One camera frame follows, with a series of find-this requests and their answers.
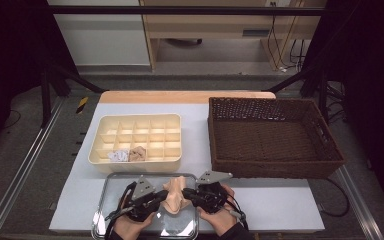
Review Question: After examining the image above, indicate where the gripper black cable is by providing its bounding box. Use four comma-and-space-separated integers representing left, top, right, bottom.
104, 181, 138, 240
224, 193, 250, 232

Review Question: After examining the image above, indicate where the black curtain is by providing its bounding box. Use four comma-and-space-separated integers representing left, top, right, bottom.
301, 0, 384, 231
0, 0, 81, 159

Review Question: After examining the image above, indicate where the black frame strut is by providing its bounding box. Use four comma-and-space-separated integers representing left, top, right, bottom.
266, 64, 331, 124
39, 62, 106, 129

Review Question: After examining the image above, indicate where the aluminium rail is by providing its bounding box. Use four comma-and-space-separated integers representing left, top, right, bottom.
334, 164, 384, 240
0, 96, 66, 240

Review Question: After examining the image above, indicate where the black horizontal bar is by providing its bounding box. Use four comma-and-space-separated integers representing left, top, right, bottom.
46, 5, 328, 16

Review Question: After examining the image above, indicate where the beige sock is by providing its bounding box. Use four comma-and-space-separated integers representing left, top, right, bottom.
128, 145, 147, 163
161, 175, 195, 215

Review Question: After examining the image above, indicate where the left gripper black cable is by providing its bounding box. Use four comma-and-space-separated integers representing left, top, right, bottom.
104, 181, 138, 240

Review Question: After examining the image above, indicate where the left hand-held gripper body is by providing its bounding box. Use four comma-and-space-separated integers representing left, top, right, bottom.
122, 174, 162, 223

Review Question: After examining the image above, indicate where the person's left hand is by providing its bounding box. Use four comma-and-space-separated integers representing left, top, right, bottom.
113, 193, 156, 240

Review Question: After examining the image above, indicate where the cream divided storage box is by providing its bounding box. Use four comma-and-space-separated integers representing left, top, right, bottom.
88, 113, 183, 174

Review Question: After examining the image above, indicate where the brown wicker basket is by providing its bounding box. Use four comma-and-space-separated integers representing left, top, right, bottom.
207, 96, 346, 180

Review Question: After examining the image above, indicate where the clear box lid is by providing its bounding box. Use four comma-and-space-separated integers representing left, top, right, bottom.
91, 172, 201, 240

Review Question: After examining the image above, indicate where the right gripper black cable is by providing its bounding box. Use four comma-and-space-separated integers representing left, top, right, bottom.
224, 193, 250, 232

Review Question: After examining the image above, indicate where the white cabinet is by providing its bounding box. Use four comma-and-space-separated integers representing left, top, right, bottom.
48, 0, 152, 67

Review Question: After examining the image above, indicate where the yellow black striped marker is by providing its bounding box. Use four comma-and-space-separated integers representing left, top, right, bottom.
75, 96, 90, 115

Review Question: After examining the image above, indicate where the black cable bundle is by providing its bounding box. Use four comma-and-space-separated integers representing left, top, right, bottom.
324, 79, 348, 125

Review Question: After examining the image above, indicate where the person's right hand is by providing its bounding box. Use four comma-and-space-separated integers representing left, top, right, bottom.
197, 184, 238, 237

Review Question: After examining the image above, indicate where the wooden desk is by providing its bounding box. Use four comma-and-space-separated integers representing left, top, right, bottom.
139, 0, 328, 72

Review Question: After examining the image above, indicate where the thin black floor cable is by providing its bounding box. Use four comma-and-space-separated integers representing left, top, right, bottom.
0, 109, 23, 132

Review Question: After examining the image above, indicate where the black desk cable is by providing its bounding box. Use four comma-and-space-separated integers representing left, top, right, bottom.
288, 38, 307, 72

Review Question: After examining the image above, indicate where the white sock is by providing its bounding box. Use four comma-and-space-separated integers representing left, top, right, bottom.
107, 149, 131, 164

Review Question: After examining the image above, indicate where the yellow cable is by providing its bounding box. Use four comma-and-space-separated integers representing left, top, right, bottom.
268, 0, 304, 72

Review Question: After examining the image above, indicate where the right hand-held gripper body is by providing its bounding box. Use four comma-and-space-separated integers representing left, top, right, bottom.
193, 170, 234, 215

